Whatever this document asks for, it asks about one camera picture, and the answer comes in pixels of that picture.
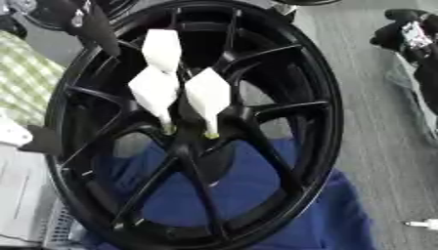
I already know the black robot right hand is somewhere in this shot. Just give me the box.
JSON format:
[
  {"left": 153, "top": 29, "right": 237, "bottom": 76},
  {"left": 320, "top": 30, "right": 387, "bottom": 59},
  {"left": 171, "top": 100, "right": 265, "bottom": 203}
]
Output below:
[{"left": 368, "top": 8, "right": 438, "bottom": 114}]

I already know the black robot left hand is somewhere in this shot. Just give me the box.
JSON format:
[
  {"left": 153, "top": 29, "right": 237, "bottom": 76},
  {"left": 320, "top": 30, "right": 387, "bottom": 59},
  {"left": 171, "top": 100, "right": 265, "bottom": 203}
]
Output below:
[{"left": 23, "top": 0, "right": 125, "bottom": 59}]

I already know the white pin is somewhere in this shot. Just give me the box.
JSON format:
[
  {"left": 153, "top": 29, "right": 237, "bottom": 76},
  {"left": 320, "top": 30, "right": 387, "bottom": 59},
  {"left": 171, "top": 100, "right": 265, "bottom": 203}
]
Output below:
[
  {"left": 138, "top": 28, "right": 185, "bottom": 74},
  {"left": 183, "top": 66, "right": 235, "bottom": 140},
  {"left": 126, "top": 65, "right": 182, "bottom": 135},
  {"left": 402, "top": 219, "right": 438, "bottom": 230}
]

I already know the black spoked wheel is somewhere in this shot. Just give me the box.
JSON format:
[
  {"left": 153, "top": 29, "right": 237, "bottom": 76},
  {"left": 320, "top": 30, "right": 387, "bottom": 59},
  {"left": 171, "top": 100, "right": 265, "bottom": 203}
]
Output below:
[{"left": 42, "top": 0, "right": 346, "bottom": 250}]

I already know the black round object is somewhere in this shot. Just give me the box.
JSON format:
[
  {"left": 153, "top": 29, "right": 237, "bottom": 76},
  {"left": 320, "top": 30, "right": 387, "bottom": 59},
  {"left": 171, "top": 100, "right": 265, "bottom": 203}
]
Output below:
[{"left": 272, "top": 0, "right": 344, "bottom": 7}]

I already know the black wedge block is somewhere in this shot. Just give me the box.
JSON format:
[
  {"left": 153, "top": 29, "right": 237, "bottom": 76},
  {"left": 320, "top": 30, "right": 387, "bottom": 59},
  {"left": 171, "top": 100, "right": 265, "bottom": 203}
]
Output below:
[{"left": 19, "top": 124, "right": 66, "bottom": 157}]

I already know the white plastic part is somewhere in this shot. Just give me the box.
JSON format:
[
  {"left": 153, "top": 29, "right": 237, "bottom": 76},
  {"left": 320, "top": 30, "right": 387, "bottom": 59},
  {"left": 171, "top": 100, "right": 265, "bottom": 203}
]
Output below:
[{"left": 0, "top": 115, "right": 34, "bottom": 147}]

